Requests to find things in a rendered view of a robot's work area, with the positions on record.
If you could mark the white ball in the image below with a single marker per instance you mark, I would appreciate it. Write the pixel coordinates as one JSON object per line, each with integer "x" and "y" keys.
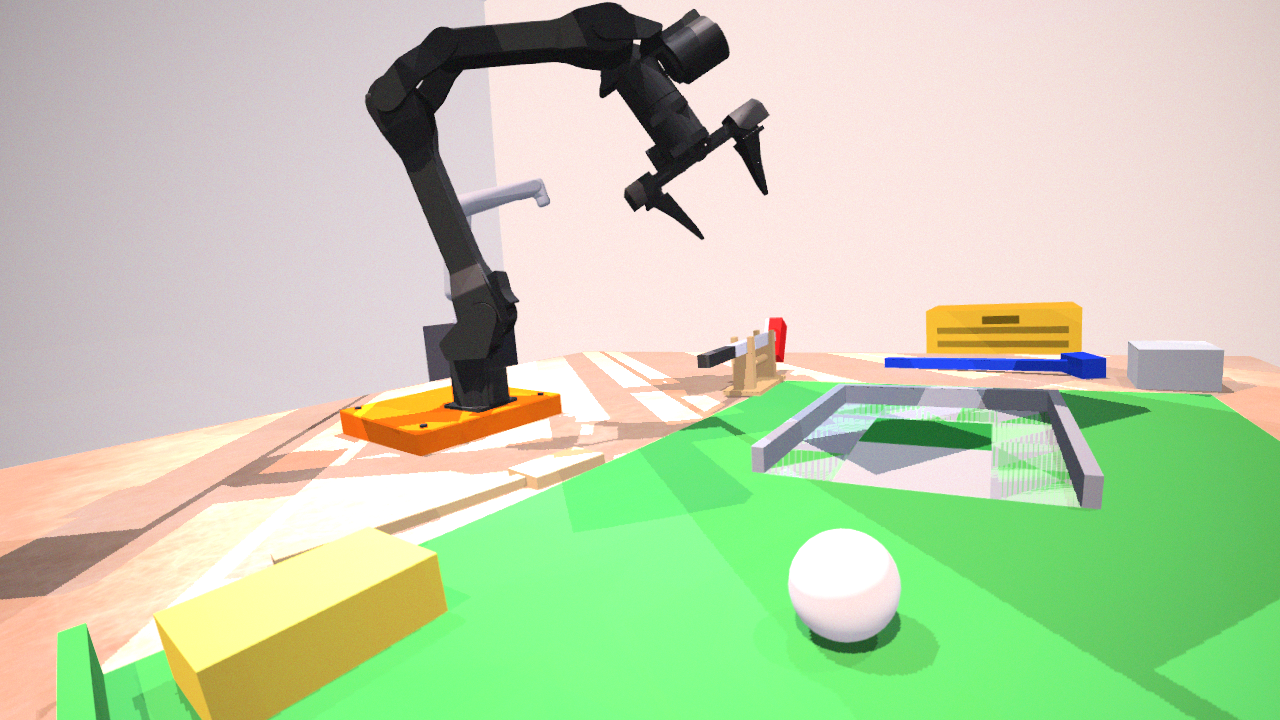
{"x": 844, "y": 585}

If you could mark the white long bar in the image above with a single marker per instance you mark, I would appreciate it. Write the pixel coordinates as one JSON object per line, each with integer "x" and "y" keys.
{"x": 718, "y": 356}

